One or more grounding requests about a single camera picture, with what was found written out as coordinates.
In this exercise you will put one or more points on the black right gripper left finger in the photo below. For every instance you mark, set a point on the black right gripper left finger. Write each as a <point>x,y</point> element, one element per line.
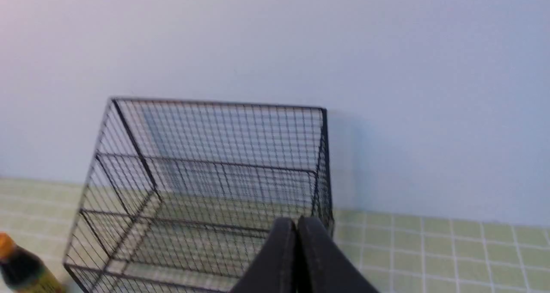
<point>272,270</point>

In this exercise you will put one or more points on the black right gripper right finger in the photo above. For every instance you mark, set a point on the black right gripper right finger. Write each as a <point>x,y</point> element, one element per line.
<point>321,266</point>

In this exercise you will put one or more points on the dark sauce bottle orange cap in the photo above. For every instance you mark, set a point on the dark sauce bottle orange cap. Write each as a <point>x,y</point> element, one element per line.
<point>24,272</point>

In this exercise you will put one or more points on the green checkered tablecloth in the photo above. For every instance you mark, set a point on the green checkered tablecloth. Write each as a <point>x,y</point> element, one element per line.
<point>397,253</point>

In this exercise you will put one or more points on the black wire mesh rack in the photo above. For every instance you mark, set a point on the black wire mesh rack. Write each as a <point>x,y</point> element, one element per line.
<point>181,195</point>

